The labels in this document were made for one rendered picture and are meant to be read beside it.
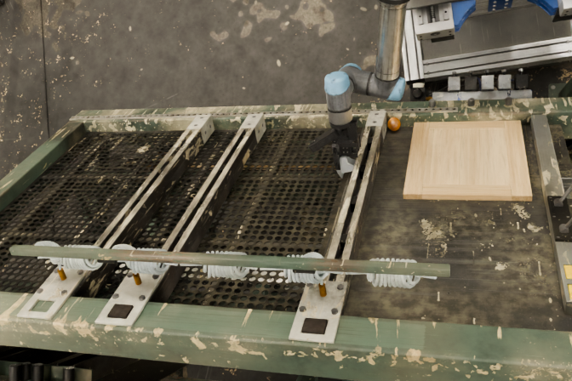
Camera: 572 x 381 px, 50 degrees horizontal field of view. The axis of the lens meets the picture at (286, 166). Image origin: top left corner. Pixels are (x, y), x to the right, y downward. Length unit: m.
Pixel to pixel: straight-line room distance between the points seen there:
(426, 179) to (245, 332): 0.86
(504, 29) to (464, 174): 1.24
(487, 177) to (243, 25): 1.98
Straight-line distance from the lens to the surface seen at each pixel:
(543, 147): 2.15
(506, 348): 1.37
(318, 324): 1.40
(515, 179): 2.02
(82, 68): 4.02
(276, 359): 1.44
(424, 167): 2.07
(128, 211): 2.04
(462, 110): 2.37
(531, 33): 3.14
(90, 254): 1.55
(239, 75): 3.53
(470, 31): 3.14
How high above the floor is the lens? 3.23
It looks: 73 degrees down
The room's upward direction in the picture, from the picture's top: 77 degrees counter-clockwise
